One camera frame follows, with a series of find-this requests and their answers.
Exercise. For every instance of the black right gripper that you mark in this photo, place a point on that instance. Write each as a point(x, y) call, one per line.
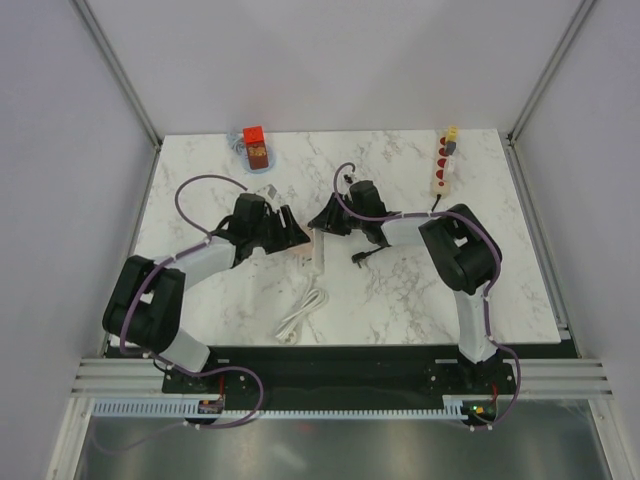
point(328, 222)

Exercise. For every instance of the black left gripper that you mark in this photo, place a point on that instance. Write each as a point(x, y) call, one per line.
point(289, 235)

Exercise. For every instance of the white power strip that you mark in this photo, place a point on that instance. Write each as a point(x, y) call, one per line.
point(314, 265)

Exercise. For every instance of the dark red carp adapter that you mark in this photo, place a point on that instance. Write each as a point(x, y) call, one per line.
point(257, 156)

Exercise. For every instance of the red socket cube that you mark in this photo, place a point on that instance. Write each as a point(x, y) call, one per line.
point(253, 135)

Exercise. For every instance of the pink adapter plug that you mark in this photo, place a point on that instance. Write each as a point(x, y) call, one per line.
point(304, 250)

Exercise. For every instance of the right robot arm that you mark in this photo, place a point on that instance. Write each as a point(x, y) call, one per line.
point(464, 255)

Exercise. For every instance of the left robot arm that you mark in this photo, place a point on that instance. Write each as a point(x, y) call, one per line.
point(144, 309)

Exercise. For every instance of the yellow plug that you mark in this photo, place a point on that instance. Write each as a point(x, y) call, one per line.
point(452, 134)

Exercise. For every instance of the beige red power strip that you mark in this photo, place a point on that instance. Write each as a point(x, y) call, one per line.
point(442, 169)

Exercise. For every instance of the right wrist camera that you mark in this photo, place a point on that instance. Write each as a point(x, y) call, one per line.
point(349, 178)

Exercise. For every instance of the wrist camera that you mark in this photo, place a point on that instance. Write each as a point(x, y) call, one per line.
point(268, 192)
point(349, 178)

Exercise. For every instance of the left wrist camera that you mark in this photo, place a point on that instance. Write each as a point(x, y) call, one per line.
point(268, 192)

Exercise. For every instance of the black plug with cable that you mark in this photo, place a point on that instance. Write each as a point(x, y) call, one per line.
point(360, 257)

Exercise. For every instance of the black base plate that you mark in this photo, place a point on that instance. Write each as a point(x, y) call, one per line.
point(227, 359)

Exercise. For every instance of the aluminium front rail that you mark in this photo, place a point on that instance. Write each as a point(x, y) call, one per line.
point(291, 382)

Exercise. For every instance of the left aluminium frame post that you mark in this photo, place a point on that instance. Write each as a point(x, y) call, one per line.
point(108, 54)

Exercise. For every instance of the aluminium frame post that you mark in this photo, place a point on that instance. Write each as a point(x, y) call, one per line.
point(553, 65)
point(108, 54)

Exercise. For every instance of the right aluminium frame post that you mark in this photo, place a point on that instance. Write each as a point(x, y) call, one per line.
point(553, 65)

